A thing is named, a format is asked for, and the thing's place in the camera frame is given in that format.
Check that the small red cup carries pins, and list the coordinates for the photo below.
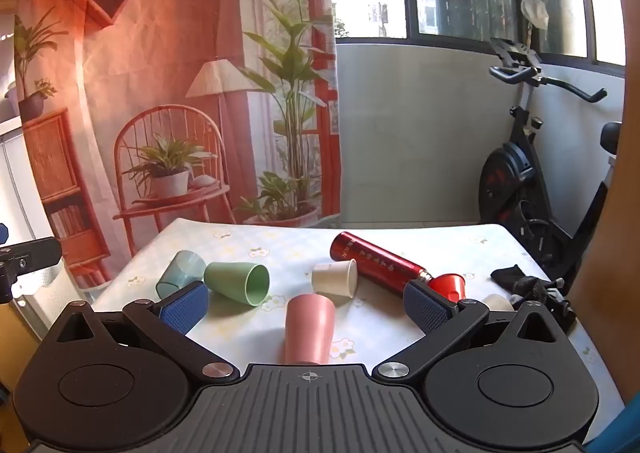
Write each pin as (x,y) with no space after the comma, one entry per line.
(450,285)

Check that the red thermos bottle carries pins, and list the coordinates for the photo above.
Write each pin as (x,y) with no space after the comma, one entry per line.
(372,258)

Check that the brown wooden board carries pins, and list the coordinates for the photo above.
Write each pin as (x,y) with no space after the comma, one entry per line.
(617,258)

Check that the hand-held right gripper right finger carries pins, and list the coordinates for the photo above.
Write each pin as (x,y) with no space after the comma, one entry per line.
(427,308)

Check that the black exercise bike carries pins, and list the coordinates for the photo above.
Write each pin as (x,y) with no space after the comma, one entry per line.
(505,173)

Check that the black sock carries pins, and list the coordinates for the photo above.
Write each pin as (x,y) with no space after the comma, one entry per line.
(507,275)

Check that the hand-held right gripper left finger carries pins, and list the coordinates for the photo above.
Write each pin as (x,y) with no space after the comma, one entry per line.
(182,308)

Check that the pink plastic cup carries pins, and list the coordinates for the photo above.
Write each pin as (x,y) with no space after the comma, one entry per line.
(309,328)

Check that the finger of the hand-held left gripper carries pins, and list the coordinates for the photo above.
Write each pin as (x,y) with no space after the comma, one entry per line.
(35,253)

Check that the floral tablecloth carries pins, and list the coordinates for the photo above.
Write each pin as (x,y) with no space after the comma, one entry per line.
(280,253)

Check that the green plastic cup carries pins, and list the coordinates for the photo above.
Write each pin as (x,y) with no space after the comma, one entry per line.
(230,278)

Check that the blue cloth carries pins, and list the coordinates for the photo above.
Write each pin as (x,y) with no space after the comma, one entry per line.
(625,428)

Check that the printed wall tapestry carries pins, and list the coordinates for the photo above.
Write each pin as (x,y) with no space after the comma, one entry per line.
(165,58)

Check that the grey-blue plastic cup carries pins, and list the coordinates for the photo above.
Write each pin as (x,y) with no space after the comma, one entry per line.
(182,268)

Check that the white paper cup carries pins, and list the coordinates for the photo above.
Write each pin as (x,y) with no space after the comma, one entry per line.
(332,278)

